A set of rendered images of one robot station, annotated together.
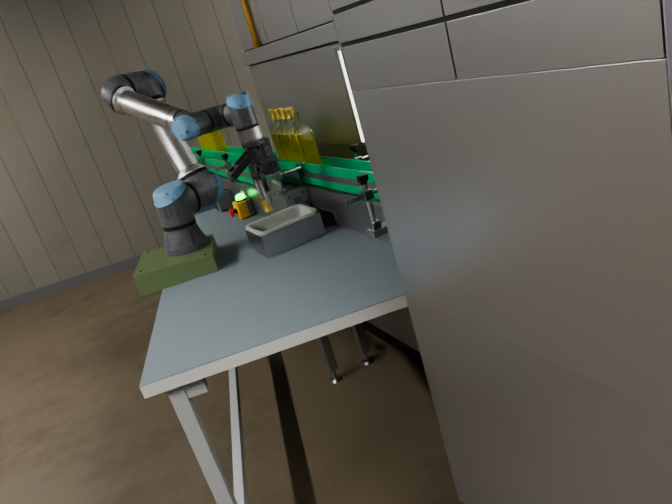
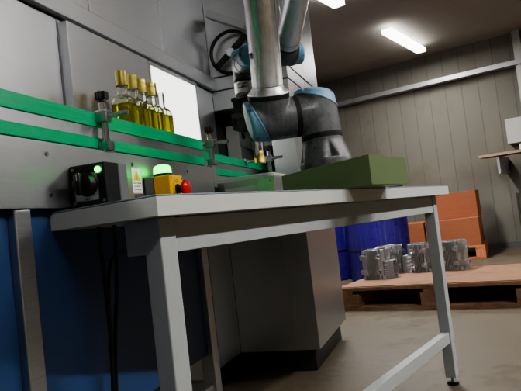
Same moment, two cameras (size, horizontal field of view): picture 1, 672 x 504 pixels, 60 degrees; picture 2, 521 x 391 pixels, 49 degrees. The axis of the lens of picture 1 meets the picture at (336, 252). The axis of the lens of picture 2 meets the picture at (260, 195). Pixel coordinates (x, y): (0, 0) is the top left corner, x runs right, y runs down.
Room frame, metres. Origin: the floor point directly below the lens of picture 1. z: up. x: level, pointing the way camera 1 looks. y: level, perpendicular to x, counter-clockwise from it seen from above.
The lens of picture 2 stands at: (3.36, 1.39, 0.68)
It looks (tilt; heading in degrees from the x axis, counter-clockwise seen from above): 3 degrees up; 220
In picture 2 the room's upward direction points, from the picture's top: 7 degrees counter-clockwise
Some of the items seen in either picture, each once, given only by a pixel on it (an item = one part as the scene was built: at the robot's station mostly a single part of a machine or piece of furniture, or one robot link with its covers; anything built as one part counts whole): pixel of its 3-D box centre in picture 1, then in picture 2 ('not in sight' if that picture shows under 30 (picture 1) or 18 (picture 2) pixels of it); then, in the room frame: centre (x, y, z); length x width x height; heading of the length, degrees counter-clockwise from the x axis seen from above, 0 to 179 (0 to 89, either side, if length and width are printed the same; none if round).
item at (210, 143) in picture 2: (283, 175); (203, 147); (2.07, 0.10, 0.95); 0.17 x 0.03 x 0.12; 112
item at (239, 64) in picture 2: (217, 118); (253, 57); (1.95, 0.24, 1.22); 0.11 x 0.11 x 0.08; 50
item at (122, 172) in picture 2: (223, 200); (99, 186); (2.71, 0.44, 0.79); 0.08 x 0.08 x 0.08; 22
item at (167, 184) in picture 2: (243, 208); (165, 192); (2.45, 0.33, 0.79); 0.07 x 0.07 x 0.07; 22
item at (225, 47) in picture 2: not in sight; (232, 53); (1.38, -0.35, 1.49); 0.21 x 0.05 x 0.21; 112
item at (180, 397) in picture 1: (225, 357); (353, 332); (1.99, 0.52, 0.36); 1.51 x 0.09 x 0.71; 6
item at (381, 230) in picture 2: not in sight; (350, 233); (-1.87, -1.82, 0.47); 1.30 x 0.78 x 0.94; 96
